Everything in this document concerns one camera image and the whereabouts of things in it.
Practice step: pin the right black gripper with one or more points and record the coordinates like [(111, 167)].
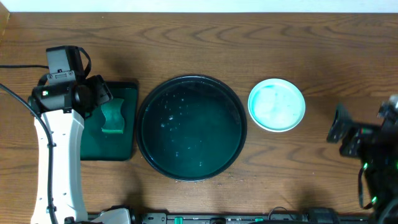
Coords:
[(363, 134)]

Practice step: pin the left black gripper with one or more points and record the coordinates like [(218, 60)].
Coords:
[(101, 88)]

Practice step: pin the green scrubbing sponge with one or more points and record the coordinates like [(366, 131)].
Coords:
[(114, 121)]

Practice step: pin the pale green plate top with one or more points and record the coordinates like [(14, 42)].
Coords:
[(276, 105)]

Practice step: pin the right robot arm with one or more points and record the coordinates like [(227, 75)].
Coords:
[(376, 147)]

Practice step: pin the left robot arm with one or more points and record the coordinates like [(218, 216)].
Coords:
[(60, 109)]

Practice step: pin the rectangular dark green tray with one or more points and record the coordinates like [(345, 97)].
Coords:
[(98, 146)]

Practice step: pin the round dark green tray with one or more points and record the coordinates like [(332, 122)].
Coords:
[(191, 127)]

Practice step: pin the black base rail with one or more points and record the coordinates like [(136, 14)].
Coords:
[(276, 215)]

